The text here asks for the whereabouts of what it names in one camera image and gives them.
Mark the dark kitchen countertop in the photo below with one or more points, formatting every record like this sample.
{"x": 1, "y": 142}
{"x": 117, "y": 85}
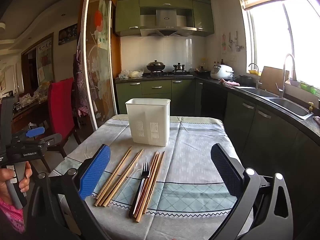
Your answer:
{"x": 302, "y": 125}

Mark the soap pump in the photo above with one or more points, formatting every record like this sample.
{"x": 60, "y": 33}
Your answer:
{"x": 310, "y": 107}

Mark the tall steel faucet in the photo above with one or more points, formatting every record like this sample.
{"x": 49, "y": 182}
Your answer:
{"x": 283, "y": 80}

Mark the red chair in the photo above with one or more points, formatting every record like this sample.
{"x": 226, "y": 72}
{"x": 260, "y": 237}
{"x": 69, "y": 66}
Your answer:
{"x": 60, "y": 105}

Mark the cluttered wooden dining table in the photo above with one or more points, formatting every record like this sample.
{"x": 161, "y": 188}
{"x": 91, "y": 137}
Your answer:
{"x": 30, "y": 105}

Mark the short steel faucet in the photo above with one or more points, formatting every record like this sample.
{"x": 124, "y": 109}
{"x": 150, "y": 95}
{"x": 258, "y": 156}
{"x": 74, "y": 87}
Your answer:
{"x": 257, "y": 77}

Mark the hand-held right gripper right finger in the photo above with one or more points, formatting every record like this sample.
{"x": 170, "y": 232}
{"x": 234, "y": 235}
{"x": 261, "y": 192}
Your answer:
{"x": 226, "y": 170}

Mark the white wall calendar poster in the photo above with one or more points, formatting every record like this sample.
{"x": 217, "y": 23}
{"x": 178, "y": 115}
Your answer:
{"x": 45, "y": 60}

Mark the white plastic utensil holder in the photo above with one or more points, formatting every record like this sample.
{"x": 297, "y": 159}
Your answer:
{"x": 147, "y": 120}

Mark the white plastic bags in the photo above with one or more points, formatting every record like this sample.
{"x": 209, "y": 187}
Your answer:
{"x": 131, "y": 74}

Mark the green lower kitchen cabinets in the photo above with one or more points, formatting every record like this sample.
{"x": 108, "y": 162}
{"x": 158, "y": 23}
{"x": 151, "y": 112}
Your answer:
{"x": 155, "y": 92}

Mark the dark lower side cabinets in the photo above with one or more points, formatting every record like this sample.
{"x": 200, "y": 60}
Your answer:
{"x": 262, "y": 135}

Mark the pink cloth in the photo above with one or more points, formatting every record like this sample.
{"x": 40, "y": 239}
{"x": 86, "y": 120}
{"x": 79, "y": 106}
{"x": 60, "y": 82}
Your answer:
{"x": 228, "y": 82}

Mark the black pot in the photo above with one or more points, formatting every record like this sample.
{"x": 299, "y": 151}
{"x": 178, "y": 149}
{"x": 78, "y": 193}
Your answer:
{"x": 245, "y": 79}

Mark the small dark pot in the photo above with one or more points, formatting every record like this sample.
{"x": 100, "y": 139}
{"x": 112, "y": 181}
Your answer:
{"x": 203, "y": 71}

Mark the green upper kitchen cabinets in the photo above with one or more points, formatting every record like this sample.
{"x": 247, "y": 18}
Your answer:
{"x": 127, "y": 15}

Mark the checked hanging apron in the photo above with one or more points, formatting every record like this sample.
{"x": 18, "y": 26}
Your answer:
{"x": 81, "y": 80}

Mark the person's left forearm pink sleeve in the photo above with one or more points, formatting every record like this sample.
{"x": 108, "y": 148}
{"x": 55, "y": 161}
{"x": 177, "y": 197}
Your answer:
{"x": 10, "y": 215}

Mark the black fork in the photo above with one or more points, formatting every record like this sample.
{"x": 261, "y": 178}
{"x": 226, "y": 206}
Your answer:
{"x": 145, "y": 173}

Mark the white rice cooker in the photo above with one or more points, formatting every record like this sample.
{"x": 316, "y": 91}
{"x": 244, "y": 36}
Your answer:
{"x": 221, "y": 71}

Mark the green kitchen cabinets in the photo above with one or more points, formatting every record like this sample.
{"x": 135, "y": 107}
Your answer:
{"x": 127, "y": 15}
{"x": 155, "y": 92}

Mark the kitchen window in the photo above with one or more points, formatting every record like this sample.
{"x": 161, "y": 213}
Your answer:
{"x": 275, "y": 42}

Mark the wooden cutting board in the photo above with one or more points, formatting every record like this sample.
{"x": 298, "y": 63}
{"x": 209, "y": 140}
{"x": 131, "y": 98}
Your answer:
{"x": 271, "y": 78}

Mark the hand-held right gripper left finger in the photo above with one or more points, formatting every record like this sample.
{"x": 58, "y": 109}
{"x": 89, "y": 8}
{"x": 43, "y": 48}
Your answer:
{"x": 95, "y": 172}

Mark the black gas stove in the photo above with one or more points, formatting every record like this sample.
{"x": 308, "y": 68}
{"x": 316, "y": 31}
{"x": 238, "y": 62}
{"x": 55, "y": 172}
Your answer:
{"x": 167, "y": 74}

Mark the hanging wall utensils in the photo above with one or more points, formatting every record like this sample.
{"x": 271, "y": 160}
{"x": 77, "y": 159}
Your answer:
{"x": 231, "y": 42}

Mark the pale checked tablecloth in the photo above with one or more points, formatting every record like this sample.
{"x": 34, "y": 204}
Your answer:
{"x": 195, "y": 155}

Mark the person's left hand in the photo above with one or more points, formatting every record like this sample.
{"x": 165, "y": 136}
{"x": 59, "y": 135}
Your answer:
{"x": 25, "y": 177}

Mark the steel range hood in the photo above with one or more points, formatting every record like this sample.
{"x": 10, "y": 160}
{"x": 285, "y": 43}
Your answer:
{"x": 166, "y": 17}

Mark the black wok with lid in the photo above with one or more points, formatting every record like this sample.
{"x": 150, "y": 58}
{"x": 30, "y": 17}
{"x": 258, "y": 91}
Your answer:
{"x": 155, "y": 66}

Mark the flower glass sliding door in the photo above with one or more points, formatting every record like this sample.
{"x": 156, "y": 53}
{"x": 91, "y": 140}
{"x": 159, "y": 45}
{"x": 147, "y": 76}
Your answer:
{"x": 100, "y": 62}

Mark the dark wall poster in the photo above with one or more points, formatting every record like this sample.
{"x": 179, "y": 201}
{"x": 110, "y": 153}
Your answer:
{"x": 67, "y": 34}

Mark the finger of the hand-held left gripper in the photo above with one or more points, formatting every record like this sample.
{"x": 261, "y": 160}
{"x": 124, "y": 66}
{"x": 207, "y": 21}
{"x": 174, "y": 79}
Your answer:
{"x": 51, "y": 140}
{"x": 35, "y": 131}

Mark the steel double sink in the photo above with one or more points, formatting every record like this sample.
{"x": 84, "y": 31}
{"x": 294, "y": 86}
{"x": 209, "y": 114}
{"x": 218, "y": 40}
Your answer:
{"x": 287, "y": 106}

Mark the green windowsill containers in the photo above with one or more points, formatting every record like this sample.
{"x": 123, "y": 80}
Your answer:
{"x": 305, "y": 86}

